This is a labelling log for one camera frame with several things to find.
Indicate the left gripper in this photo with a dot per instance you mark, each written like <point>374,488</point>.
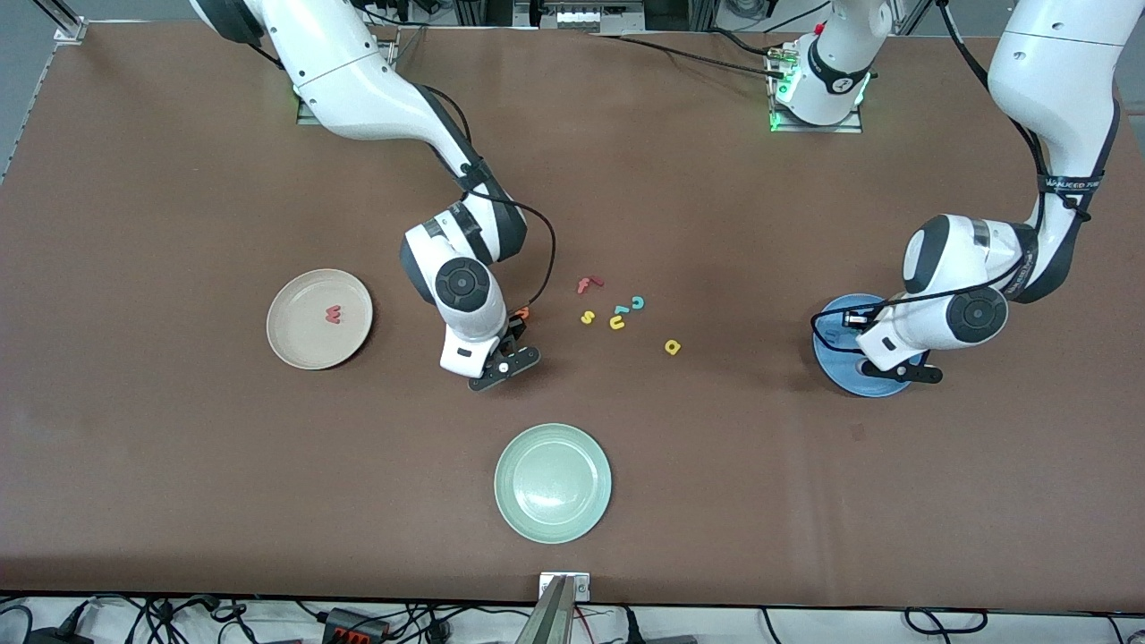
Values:
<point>860,318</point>

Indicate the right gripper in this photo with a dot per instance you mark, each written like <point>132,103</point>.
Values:
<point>513,330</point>

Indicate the red letter w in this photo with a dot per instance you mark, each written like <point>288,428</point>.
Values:
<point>333,315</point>

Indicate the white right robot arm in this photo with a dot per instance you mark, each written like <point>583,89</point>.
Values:
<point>358,80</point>

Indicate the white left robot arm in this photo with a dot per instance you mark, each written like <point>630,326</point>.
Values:
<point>1055,72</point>

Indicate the blue plate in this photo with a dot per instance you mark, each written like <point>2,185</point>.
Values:
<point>841,367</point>

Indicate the red letter f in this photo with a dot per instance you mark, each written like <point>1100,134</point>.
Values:
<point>583,286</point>

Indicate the pale green plate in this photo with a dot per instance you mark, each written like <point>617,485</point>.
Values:
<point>553,483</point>

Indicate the beige brown plate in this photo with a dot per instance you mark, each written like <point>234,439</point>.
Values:
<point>309,344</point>

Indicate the silver device with connectors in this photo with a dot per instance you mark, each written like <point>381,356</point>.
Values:
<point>586,16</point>

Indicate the black orange power strip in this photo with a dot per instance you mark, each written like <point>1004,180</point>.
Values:
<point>356,626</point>

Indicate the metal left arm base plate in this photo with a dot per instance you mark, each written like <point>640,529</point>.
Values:
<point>818,129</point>

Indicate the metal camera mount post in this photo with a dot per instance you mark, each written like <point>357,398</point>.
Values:
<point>556,608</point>

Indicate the aluminium frame profile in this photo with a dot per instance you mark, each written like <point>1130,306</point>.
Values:
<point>70,31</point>

